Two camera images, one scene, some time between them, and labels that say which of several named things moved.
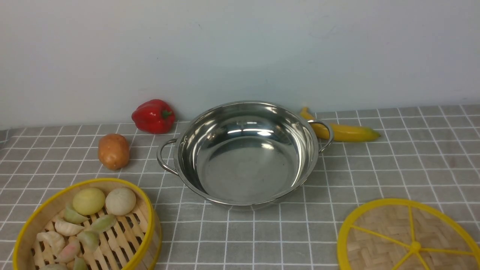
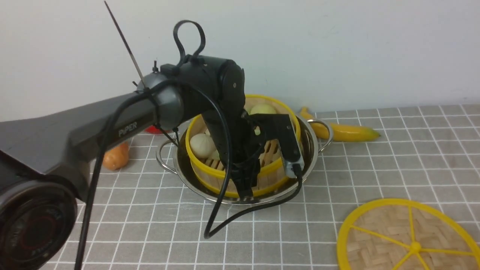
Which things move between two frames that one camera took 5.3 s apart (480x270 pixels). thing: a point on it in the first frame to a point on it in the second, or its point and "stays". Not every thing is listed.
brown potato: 114,151 stays
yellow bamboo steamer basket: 133,243 to 208,167
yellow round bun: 89,201 to 262,108
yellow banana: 341,133 stays
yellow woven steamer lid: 396,234 stays
